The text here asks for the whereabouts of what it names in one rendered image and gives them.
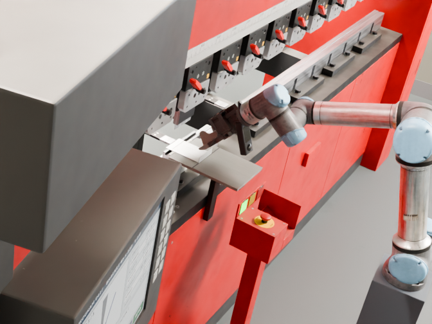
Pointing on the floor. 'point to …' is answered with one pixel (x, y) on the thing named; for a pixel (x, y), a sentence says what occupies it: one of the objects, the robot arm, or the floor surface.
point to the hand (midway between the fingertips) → (207, 145)
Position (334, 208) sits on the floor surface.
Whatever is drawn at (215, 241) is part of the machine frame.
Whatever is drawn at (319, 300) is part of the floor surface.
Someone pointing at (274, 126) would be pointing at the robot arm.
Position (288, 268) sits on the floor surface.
